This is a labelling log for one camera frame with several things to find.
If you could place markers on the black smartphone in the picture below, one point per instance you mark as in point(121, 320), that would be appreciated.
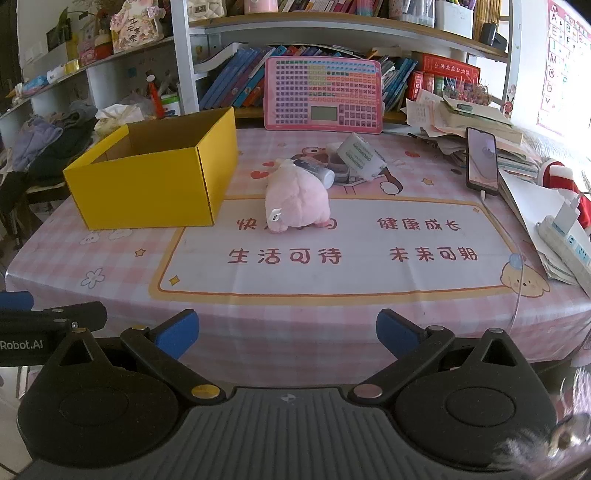
point(482, 159)

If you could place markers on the red bottle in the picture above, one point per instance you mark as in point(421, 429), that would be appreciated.
point(157, 104)

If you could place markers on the red tin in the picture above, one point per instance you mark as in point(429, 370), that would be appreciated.
point(94, 50)

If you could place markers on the pink case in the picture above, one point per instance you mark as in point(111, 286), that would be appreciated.
point(261, 5)

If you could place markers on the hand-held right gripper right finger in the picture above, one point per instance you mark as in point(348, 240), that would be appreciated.
point(397, 330)

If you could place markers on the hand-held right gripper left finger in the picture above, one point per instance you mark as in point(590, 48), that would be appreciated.
point(178, 330)

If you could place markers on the pink learning tablet toy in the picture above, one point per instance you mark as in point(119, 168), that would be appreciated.
point(323, 92)

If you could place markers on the curved corner shelf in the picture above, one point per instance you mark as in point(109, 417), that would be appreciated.
point(134, 50)

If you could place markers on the small white box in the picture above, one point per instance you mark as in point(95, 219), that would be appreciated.
point(360, 154)

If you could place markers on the green and white jar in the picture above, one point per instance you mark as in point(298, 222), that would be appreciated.
point(171, 106)

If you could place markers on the white quilted handbag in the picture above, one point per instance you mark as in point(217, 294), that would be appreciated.
point(207, 9)

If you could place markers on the white bookshelf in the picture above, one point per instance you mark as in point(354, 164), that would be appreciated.
point(184, 55)

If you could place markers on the row of thin blue books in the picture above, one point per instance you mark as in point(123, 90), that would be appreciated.
point(397, 78)

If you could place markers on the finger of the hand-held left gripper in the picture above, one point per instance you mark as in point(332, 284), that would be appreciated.
point(16, 301)
point(87, 315)

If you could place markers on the row of shelf books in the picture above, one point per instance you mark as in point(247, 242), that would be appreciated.
point(323, 5)

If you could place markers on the black box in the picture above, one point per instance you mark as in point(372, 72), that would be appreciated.
point(491, 34)

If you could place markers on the yellow cardboard box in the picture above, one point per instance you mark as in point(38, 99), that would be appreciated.
point(138, 194)

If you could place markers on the alphabet wall poster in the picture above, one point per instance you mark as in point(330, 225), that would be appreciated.
point(565, 60)

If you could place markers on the row of colourful books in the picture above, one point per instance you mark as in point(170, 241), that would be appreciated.
point(235, 81)

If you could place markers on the floral pink bag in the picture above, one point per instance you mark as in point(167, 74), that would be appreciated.
point(138, 27)

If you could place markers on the yellow roll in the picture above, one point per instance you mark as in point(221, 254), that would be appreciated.
point(71, 67)

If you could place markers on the bundle of pens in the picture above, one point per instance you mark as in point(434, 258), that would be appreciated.
point(166, 85)

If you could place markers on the red santa plush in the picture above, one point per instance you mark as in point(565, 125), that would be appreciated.
point(558, 175)

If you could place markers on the red boxed book set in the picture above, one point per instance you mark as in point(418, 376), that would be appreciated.
point(443, 67)

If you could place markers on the light blue packet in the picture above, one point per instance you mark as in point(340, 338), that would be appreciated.
point(34, 84)

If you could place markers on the pile of clothes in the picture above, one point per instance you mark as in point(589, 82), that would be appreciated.
point(46, 143)

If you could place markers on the white paperback book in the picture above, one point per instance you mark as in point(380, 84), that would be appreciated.
point(217, 57)

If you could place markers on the white charger plug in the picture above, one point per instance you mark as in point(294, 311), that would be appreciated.
point(567, 214)

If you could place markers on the white paper sheets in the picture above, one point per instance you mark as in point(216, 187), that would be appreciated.
point(526, 207)

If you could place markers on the floral tissue pack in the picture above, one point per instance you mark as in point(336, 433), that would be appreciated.
point(120, 115)

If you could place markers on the white power strip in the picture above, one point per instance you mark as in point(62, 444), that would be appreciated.
point(561, 244)

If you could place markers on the white storage box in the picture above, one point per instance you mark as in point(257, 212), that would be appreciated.
point(455, 21)

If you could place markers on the stack of papers and books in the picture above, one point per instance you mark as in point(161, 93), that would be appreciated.
point(461, 120)

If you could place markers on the pink checked tablecloth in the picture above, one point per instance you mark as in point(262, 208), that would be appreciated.
point(323, 277)

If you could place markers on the pink plush toy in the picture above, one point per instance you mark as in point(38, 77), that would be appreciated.
point(295, 198)

